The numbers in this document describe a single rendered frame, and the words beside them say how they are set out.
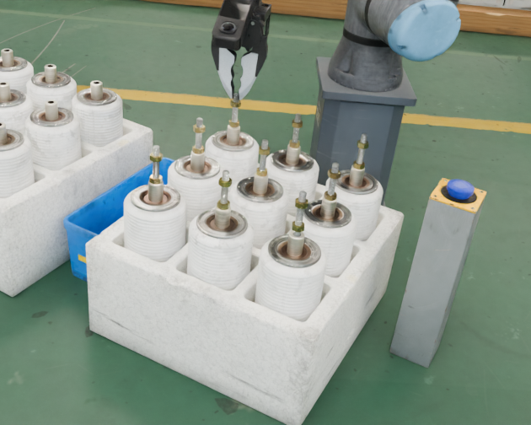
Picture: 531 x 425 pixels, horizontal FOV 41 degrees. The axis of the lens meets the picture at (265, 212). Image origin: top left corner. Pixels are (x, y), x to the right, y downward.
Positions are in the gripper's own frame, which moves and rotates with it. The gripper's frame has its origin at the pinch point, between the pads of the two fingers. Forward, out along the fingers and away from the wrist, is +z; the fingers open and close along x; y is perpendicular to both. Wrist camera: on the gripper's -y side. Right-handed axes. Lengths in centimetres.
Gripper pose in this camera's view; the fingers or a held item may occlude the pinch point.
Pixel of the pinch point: (235, 93)
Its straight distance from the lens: 123.0
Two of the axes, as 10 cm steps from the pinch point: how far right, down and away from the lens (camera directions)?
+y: 1.8, -5.2, 8.3
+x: -9.8, -1.8, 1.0
